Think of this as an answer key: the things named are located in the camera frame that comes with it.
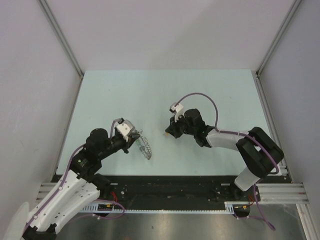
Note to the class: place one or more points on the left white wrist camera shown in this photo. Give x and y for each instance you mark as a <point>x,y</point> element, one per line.
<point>125,128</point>

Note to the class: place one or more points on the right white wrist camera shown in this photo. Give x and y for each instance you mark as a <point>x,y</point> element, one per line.
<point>177,109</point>

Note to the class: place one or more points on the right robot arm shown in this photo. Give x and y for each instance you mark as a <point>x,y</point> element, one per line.
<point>259,152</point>

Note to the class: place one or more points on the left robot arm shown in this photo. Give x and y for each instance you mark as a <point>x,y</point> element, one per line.
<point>80,185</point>

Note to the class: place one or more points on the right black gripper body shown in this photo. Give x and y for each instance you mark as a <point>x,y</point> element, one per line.
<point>181,125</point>

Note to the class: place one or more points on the white cable duct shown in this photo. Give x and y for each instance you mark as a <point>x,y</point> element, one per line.
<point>92,208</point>

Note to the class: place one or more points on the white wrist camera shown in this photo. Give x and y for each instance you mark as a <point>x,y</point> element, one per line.
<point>125,128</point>
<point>177,109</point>

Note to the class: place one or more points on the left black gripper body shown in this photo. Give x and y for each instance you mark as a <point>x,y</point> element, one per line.
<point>115,143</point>

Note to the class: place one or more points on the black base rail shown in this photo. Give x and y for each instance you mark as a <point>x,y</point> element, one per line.
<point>172,193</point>

